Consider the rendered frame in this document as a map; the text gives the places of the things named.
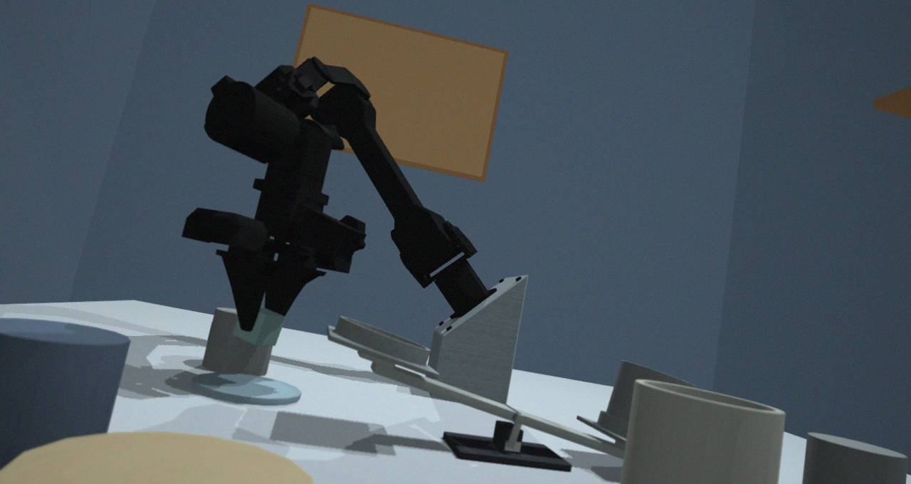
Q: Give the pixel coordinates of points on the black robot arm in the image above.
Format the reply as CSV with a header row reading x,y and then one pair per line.
x,y
268,123

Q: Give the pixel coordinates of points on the light blue flat disc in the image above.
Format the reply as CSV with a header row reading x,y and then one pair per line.
x,y
245,389

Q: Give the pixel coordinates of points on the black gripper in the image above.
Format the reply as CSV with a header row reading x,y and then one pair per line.
x,y
249,261

